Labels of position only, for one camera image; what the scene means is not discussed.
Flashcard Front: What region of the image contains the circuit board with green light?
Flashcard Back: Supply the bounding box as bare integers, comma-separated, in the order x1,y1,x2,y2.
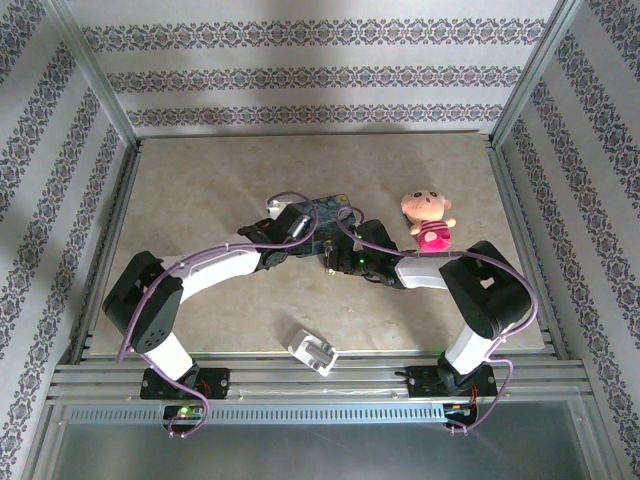
162,403,206,421

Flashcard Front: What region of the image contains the aluminium mounting rail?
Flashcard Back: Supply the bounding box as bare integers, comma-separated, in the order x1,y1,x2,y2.
47,355,586,404

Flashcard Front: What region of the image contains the grey slotted cable duct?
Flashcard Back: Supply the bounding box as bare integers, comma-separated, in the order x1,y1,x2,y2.
67,403,449,425

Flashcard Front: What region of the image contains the grey metal panel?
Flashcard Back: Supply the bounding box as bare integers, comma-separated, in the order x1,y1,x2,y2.
29,399,616,480

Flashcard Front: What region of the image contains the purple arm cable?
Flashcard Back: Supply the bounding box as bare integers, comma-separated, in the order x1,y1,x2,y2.
117,191,320,440
337,207,540,436

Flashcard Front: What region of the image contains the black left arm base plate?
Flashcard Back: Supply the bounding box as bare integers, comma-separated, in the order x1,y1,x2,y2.
139,367,231,401

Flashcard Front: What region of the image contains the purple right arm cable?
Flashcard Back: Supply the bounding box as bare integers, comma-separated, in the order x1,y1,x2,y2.
337,207,540,436

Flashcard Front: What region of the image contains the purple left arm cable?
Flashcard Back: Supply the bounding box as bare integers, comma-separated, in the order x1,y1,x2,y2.
117,191,320,440

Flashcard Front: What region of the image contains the pink plush doll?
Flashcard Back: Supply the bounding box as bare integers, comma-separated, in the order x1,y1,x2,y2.
399,188,457,253

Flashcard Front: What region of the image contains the aluminium side rail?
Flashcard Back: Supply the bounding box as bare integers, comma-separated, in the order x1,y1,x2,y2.
487,139,569,360
69,139,144,361

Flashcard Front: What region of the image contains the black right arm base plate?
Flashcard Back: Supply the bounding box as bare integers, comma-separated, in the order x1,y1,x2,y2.
405,364,499,400

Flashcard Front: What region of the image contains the starry night tin box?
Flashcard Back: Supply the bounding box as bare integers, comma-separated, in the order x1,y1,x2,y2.
292,192,361,259

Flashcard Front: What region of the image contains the circuit board with orange wires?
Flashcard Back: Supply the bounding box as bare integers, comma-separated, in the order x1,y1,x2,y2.
443,402,479,426

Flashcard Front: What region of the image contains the aluminium frame post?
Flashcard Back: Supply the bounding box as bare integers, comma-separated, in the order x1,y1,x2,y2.
488,0,590,149
42,0,141,149

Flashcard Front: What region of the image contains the white plastic holder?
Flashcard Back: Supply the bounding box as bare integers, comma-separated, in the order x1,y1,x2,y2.
285,327,337,377

